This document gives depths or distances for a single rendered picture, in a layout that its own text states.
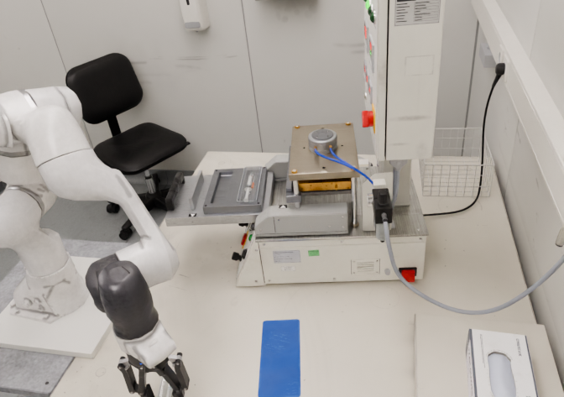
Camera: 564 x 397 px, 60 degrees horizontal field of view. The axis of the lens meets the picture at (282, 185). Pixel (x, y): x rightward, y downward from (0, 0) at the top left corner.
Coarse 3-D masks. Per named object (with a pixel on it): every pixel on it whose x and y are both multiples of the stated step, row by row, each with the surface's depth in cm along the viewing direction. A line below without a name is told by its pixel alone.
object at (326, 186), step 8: (304, 184) 131; (312, 184) 131; (320, 184) 130; (328, 184) 130; (336, 184) 130; (344, 184) 130; (304, 192) 132; (312, 192) 132; (320, 192) 132; (328, 192) 132; (336, 192) 132; (344, 192) 132
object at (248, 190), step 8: (248, 168) 151; (256, 168) 150; (248, 176) 147; (256, 176) 146; (248, 184) 143; (256, 184) 143; (240, 192) 140; (248, 192) 139; (256, 192) 139; (240, 200) 137; (248, 200) 136
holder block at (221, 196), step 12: (240, 168) 153; (264, 168) 151; (216, 180) 148; (228, 180) 150; (240, 180) 147; (264, 180) 146; (216, 192) 145; (228, 192) 142; (264, 192) 144; (204, 204) 138; (216, 204) 138; (228, 204) 137; (240, 204) 137; (252, 204) 136
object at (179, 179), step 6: (180, 174) 151; (174, 180) 148; (180, 180) 149; (174, 186) 145; (168, 192) 143; (174, 192) 143; (168, 198) 140; (174, 198) 142; (168, 204) 140; (168, 210) 142
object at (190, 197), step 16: (192, 176) 156; (208, 176) 155; (272, 176) 152; (192, 192) 141; (272, 192) 148; (176, 208) 142; (192, 208) 141; (176, 224) 140; (192, 224) 140; (208, 224) 139
